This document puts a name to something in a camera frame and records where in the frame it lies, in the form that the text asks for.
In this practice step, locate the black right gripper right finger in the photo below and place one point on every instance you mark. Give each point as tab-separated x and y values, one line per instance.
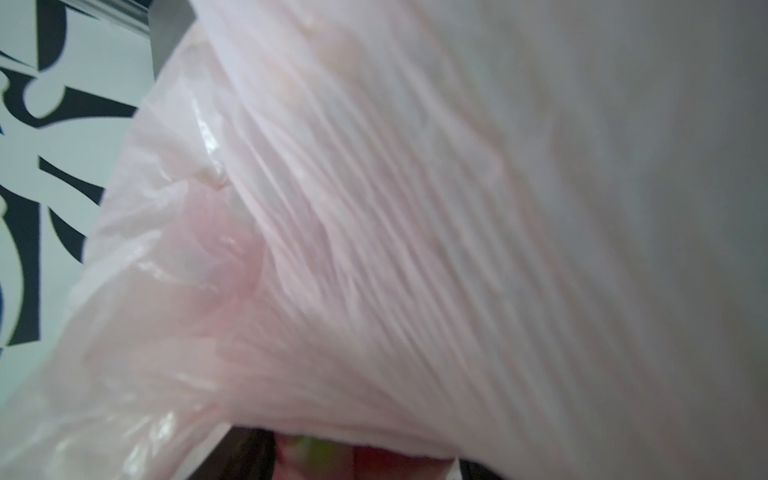
475	471

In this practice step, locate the pink plastic bag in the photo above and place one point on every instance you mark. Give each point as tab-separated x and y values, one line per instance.
532	234

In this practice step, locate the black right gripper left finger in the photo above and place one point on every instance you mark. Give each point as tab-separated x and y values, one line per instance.
242	454

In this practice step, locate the aluminium frame rail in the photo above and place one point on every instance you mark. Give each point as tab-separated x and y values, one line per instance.
127	14

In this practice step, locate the red dragon fruit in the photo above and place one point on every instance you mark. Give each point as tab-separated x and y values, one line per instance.
306	457

